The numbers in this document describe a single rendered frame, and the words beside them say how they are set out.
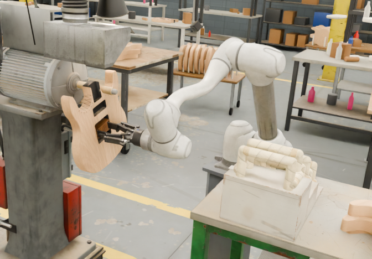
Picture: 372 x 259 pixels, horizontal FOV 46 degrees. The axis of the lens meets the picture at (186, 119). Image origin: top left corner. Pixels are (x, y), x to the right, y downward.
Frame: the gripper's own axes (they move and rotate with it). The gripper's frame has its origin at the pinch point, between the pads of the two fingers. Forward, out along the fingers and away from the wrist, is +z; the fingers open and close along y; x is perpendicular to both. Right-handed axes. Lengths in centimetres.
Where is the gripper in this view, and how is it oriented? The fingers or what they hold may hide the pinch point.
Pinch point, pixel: (104, 129)
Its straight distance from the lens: 196.9
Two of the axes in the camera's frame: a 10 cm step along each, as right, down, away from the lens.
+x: -0.5, -8.6, -5.0
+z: -9.0, -1.9, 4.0
